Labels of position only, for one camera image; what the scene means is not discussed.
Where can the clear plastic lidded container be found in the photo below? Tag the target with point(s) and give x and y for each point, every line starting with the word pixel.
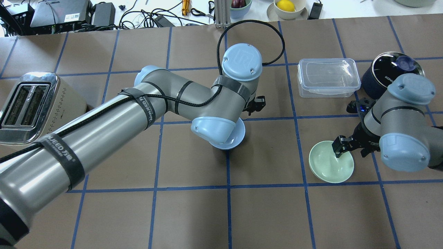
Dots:
pixel 327 77

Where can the beige bowl with lemon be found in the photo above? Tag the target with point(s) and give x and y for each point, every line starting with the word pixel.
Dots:
pixel 287 10

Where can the dark blue saucepan with lid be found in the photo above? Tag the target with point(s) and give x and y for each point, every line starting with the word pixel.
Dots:
pixel 384 69

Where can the aluminium frame post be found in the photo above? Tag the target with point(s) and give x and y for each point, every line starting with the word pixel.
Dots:
pixel 222 13

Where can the orange handled tool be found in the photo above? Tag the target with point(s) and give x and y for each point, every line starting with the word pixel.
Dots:
pixel 185 7

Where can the black power adapter brick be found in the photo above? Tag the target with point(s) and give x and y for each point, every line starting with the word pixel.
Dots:
pixel 316 10

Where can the black electronics box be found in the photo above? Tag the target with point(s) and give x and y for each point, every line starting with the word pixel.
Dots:
pixel 59 16

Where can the light blue bowl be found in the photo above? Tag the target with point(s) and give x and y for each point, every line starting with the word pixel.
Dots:
pixel 236 137

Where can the blue bowl with fruit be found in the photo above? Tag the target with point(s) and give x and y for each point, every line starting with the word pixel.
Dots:
pixel 239 8

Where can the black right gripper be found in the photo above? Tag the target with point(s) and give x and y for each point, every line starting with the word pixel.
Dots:
pixel 366 138

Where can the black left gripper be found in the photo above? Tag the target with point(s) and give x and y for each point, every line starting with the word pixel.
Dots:
pixel 256 104

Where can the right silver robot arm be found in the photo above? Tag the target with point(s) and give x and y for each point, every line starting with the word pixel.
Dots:
pixel 395 125

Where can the cream and chrome toaster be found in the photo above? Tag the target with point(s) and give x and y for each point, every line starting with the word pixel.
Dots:
pixel 38 104

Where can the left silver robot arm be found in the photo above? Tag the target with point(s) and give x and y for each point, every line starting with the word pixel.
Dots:
pixel 57 162

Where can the light green bowl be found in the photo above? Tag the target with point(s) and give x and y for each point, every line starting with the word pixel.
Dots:
pixel 325 166

